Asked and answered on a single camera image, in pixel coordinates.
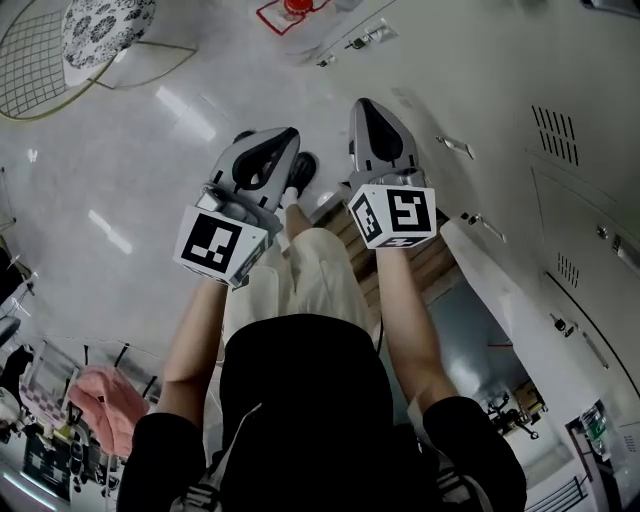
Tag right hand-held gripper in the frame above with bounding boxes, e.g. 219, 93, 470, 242
344, 97, 439, 251

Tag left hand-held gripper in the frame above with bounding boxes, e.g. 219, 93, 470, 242
172, 126, 302, 291

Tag bank of white locker doors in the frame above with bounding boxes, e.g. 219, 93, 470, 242
284, 0, 640, 512

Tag person's right forearm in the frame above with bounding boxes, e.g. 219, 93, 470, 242
374, 244, 474, 417

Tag person's left forearm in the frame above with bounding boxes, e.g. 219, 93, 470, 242
160, 272, 232, 427

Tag person's cream trousers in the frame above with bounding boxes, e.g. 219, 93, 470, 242
223, 225, 382, 347

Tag person's black shoe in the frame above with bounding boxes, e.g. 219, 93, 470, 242
288, 151, 319, 199

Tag person's black shirt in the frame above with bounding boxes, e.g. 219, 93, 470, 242
117, 313, 529, 512

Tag pink garment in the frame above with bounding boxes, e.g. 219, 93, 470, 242
66, 364, 152, 459

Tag red-edged white floor mat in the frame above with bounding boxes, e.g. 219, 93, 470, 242
255, 0, 332, 37

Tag floral black white cushion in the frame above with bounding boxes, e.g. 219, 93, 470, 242
61, 0, 157, 87

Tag clear bottle with green label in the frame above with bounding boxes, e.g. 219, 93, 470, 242
578, 398, 613, 457

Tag gold wire chair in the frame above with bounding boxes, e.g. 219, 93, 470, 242
0, 0, 199, 122

